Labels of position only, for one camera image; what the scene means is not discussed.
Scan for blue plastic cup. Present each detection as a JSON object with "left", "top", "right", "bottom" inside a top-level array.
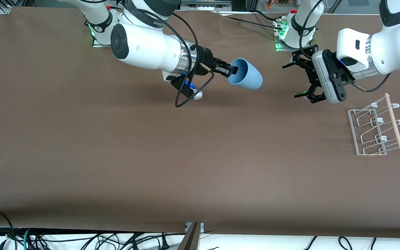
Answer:
[{"left": 227, "top": 58, "right": 264, "bottom": 90}]

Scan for orange artificial flowers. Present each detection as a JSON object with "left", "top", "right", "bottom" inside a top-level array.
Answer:
[{"left": 264, "top": 0, "right": 292, "bottom": 10}]

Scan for brown table cover sheet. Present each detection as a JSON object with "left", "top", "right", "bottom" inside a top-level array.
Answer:
[{"left": 0, "top": 6, "right": 400, "bottom": 239}]

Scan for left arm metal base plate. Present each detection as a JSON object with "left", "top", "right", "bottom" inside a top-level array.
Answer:
[{"left": 276, "top": 19, "right": 312, "bottom": 52}]

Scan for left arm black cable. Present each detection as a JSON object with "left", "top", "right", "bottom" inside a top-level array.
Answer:
[{"left": 299, "top": 0, "right": 391, "bottom": 93}]

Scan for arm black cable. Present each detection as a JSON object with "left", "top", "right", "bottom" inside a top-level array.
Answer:
[
  {"left": 127, "top": 7, "right": 215, "bottom": 108},
  {"left": 299, "top": 0, "right": 391, "bottom": 93}
]

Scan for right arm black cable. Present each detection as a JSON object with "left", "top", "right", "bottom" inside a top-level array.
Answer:
[{"left": 127, "top": 7, "right": 215, "bottom": 108}]

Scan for black table cable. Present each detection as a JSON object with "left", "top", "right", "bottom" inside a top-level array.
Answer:
[{"left": 217, "top": 10, "right": 285, "bottom": 30}]

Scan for grey metal frame panel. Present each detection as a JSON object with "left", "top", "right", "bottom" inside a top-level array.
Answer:
[{"left": 181, "top": 0, "right": 232, "bottom": 11}]

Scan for white wire rack wooden rod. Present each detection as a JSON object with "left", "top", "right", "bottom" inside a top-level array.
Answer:
[{"left": 348, "top": 93, "right": 400, "bottom": 156}]

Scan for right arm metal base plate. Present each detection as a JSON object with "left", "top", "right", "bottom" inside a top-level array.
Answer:
[{"left": 92, "top": 14, "right": 130, "bottom": 48}]

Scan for aluminium table frame profile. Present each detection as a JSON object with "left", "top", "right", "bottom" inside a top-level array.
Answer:
[{"left": 178, "top": 222, "right": 205, "bottom": 250}]

